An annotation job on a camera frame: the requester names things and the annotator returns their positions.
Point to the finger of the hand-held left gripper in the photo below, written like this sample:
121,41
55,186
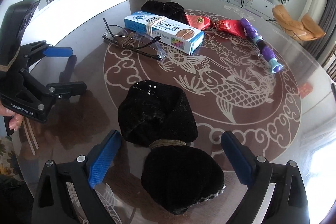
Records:
59,52
68,88

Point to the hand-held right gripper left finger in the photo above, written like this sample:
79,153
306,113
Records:
105,158

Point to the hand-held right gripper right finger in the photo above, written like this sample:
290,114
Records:
236,158

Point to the black sequined velvet bundle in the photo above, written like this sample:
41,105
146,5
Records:
162,113

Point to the clear safety glasses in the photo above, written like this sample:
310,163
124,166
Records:
141,41

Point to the blue and white carton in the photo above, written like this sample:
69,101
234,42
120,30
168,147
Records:
162,29

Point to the purple teal toy bundle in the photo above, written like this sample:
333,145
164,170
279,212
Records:
265,49

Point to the red packets bundle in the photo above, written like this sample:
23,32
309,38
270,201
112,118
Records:
228,27

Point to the brown patterned glass desktop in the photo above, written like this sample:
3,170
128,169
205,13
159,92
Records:
262,121

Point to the person's left hand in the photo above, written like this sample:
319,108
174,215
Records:
13,121

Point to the floral cushion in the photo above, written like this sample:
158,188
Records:
11,158

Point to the orange lounge chair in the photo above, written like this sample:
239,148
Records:
286,19

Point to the grey curtain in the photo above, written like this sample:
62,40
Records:
326,29

